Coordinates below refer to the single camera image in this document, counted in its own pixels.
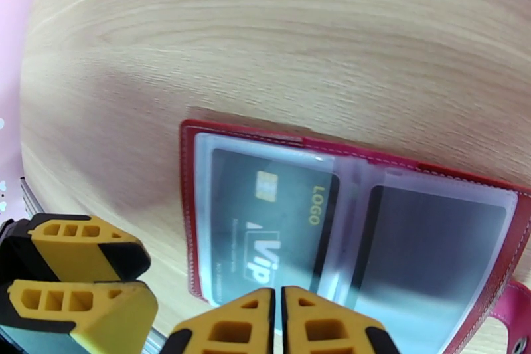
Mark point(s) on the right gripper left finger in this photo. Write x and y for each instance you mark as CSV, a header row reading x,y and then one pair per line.
x,y
244,323

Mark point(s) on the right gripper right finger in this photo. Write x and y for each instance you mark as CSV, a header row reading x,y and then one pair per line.
x,y
323,323

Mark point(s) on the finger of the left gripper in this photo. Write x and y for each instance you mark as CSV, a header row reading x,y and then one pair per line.
x,y
74,257
120,319

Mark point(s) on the black VIP credit card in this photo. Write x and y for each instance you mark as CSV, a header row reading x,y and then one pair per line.
x,y
290,207

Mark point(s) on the red card holder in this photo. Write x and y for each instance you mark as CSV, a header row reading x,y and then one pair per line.
x,y
352,199

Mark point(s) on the dark plain credit card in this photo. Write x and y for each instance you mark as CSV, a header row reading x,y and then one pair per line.
x,y
435,265

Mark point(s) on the wide aluminium rail bed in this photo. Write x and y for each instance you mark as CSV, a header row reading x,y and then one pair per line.
x,y
31,199

